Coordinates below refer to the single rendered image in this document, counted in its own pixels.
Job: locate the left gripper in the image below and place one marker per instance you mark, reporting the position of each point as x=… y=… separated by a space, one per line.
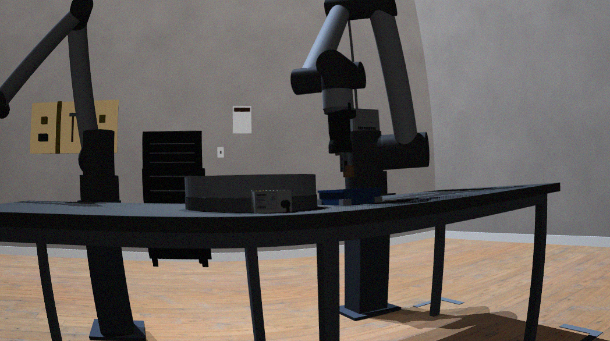
x=334 y=104

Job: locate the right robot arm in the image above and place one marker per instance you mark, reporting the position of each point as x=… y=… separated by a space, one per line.
x=96 y=158

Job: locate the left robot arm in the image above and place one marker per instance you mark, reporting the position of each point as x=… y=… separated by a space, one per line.
x=371 y=152

